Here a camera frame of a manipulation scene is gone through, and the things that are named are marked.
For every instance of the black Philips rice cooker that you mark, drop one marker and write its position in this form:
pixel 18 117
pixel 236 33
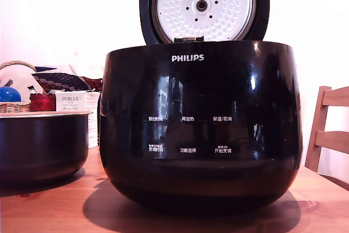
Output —
pixel 201 134

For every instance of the rice cooker lid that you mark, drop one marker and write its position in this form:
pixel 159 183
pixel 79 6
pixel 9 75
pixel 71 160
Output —
pixel 203 5

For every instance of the black metallic inner pot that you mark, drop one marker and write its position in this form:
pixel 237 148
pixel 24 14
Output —
pixel 41 148

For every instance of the white printed carton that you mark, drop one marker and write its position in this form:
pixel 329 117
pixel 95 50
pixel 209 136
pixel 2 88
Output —
pixel 92 124

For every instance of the white Porlex box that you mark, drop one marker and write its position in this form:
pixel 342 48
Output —
pixel 70 102

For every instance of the patterned dark cushion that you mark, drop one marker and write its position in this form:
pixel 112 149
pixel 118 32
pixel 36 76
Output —
pixel 62 81

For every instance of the red glass jar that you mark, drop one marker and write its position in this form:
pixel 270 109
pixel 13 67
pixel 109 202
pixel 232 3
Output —
pixel 42 102

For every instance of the wooden chair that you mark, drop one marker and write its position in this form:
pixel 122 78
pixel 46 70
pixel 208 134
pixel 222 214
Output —
pixel 327 132

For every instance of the woven wicker basket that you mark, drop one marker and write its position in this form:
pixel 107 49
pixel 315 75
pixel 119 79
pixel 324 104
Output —
pixel 13 106

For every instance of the blue ball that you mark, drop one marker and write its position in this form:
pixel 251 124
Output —
pixel 9 94

